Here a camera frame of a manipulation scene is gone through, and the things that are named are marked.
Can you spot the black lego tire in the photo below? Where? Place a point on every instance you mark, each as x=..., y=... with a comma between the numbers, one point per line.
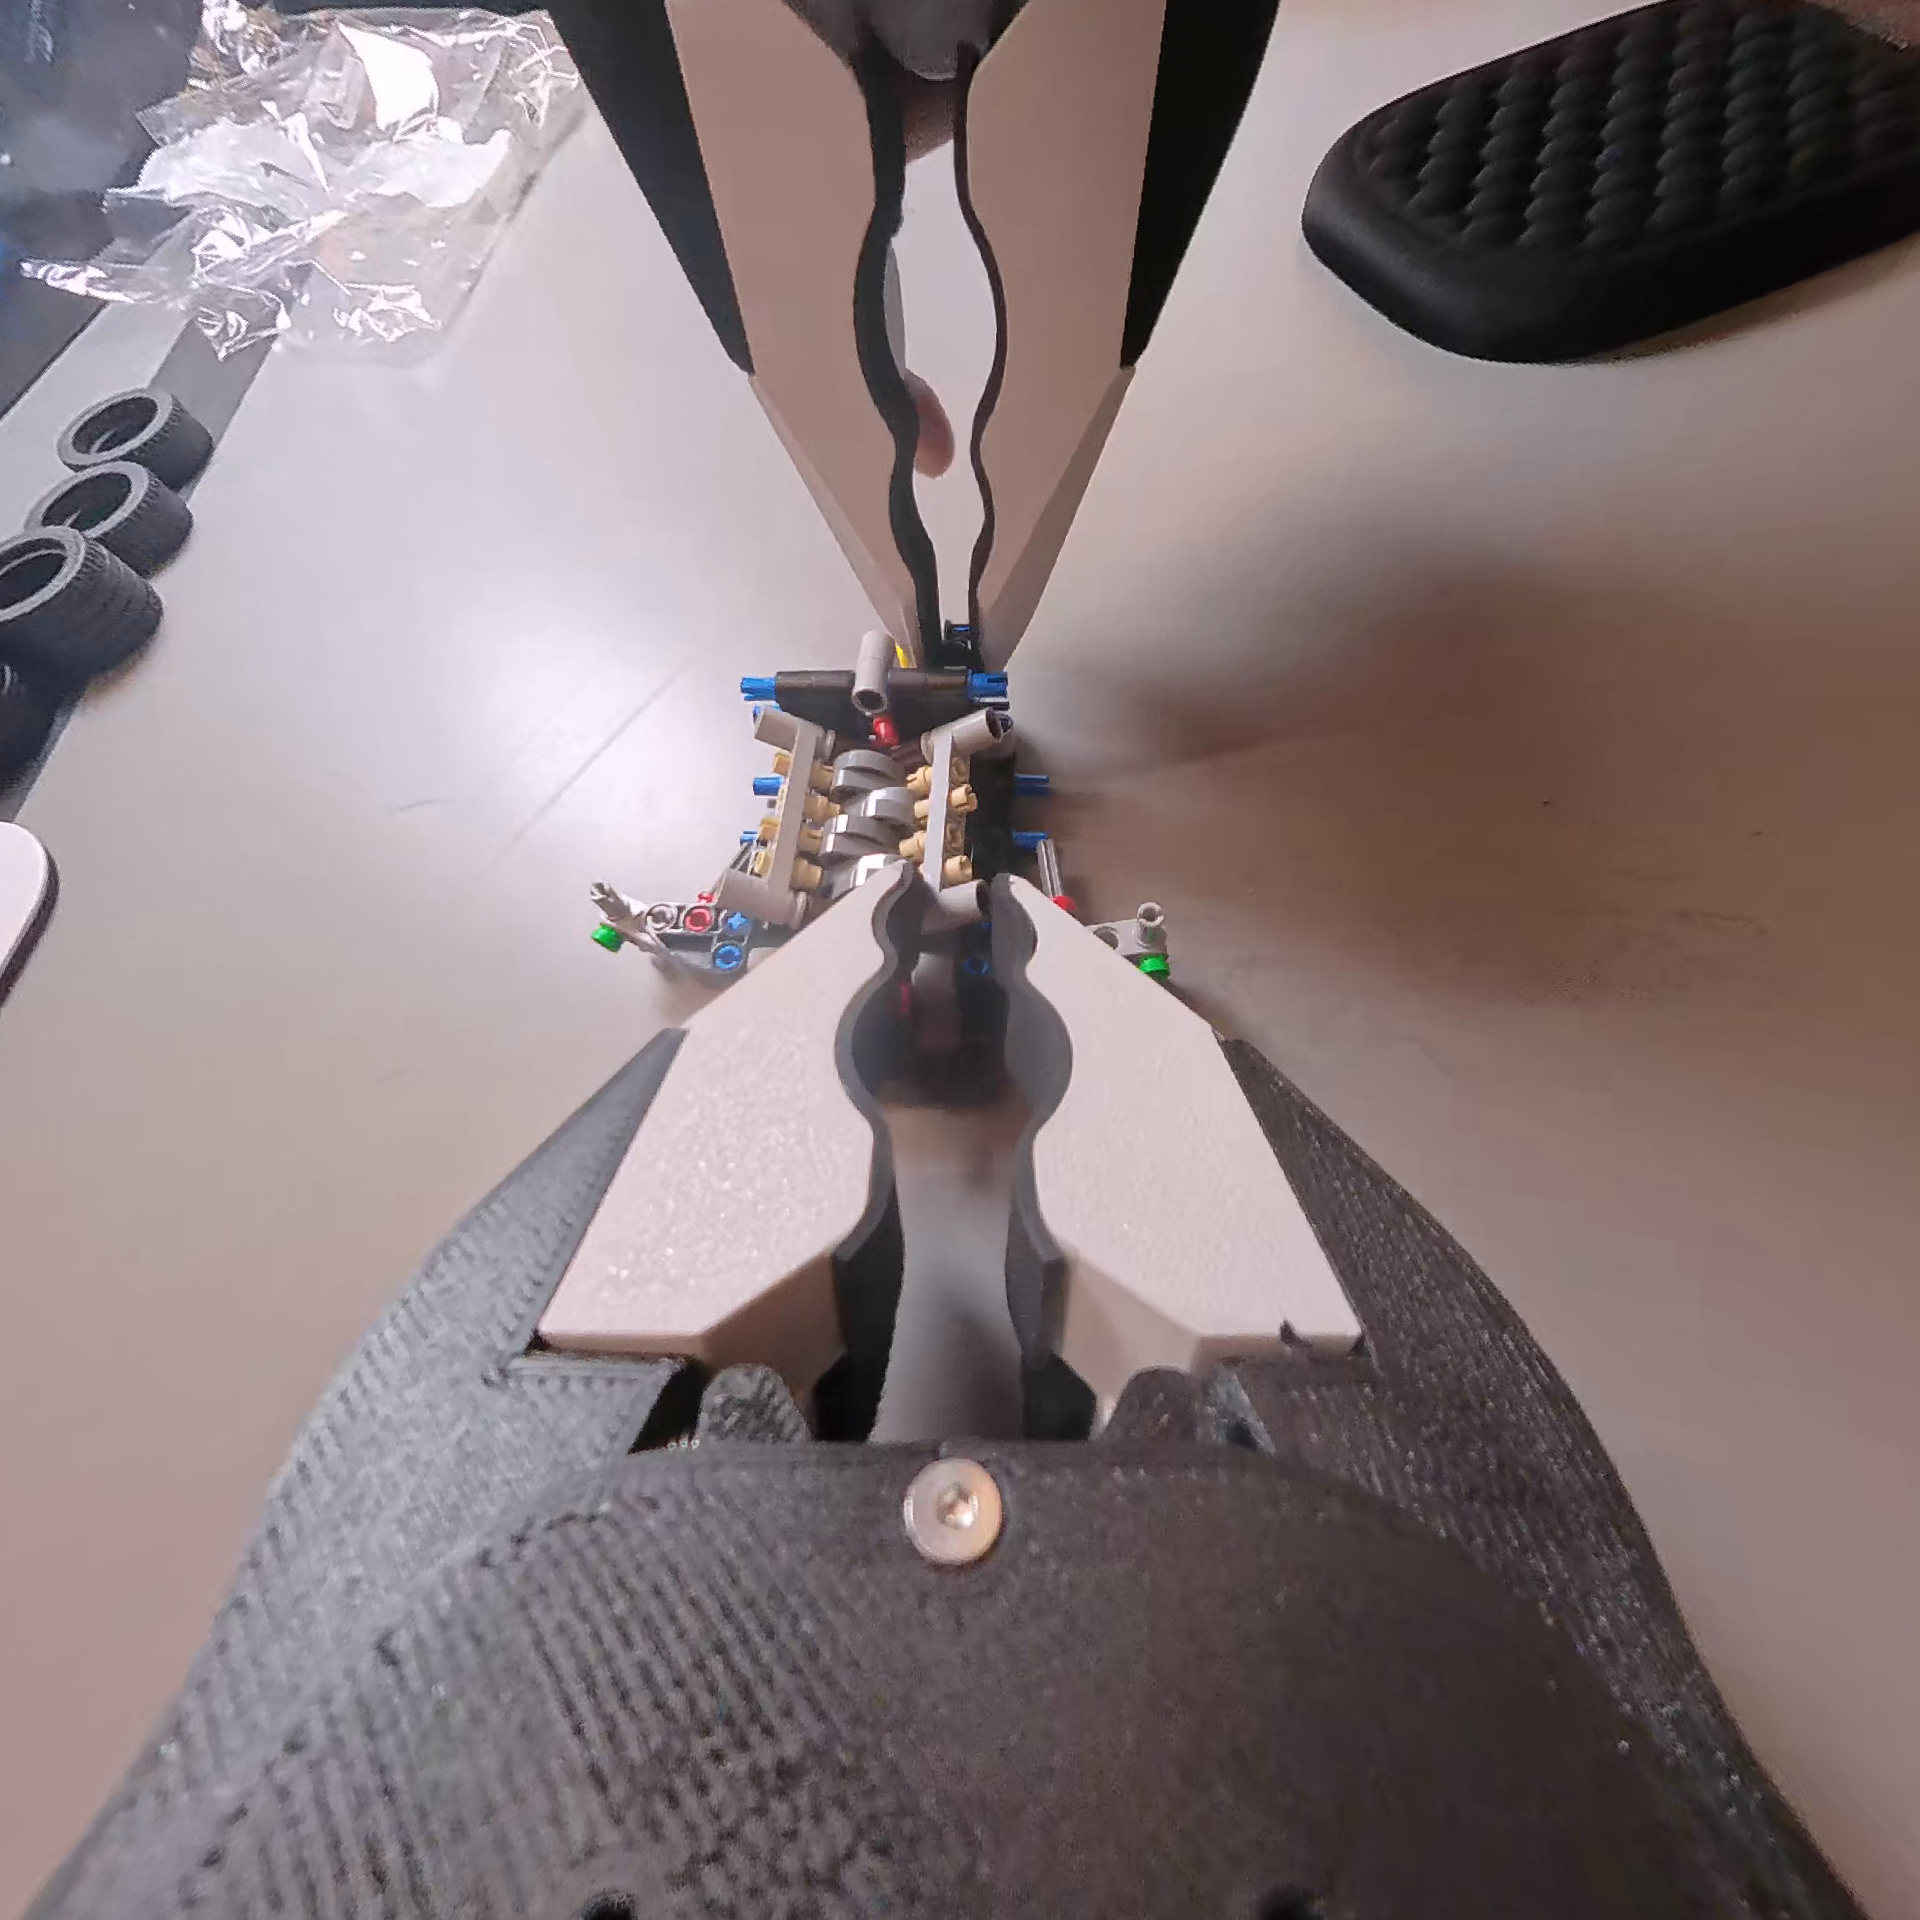
x=77, y=599
x=136, y=436
x=106, y=518
x=24, y=721

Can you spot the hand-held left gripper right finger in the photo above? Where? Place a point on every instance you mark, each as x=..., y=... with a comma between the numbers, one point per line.
x=1184, y=1185

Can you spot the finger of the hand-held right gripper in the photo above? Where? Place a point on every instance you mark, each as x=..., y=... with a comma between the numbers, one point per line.
x=1074, y=224
x=797, y=224

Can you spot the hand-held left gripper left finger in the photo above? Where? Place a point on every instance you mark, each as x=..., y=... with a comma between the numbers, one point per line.
x=722, y=1185

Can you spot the person's right hand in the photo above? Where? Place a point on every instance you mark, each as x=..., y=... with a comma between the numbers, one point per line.
x=933, y=428

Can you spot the row of black rubber tyres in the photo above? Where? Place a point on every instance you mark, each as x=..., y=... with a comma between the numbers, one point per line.
x=203, y=382

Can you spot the empty clear plastic bag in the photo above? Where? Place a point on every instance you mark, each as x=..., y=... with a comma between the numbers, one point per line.
x=359, y=166

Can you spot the lego car chassis assembly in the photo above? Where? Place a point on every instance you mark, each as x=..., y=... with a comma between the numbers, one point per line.
x=870, y=810

